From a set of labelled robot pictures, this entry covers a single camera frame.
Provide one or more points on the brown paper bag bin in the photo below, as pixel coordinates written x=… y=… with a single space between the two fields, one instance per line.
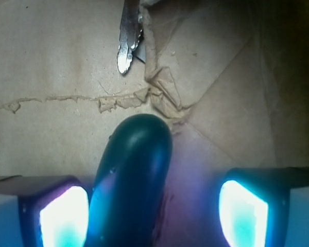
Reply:
x=230 y=78

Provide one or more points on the dark green plastic pickle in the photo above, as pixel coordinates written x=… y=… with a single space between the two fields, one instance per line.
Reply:
x=129 y=183

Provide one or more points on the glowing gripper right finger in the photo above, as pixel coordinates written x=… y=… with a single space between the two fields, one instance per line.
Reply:
x=265 y=206

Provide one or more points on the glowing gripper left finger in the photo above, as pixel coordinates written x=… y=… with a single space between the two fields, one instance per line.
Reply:
x=43 y=211

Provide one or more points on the silver metal key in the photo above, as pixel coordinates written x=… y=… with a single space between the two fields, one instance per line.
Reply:
x=130 y=32

